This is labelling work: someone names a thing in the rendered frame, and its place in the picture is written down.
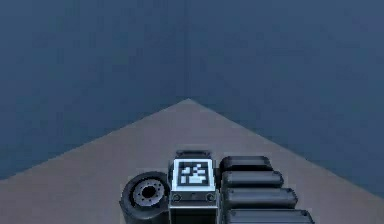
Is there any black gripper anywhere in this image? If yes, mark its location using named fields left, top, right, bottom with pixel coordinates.
left=119, top=170, right=171, bottom=224

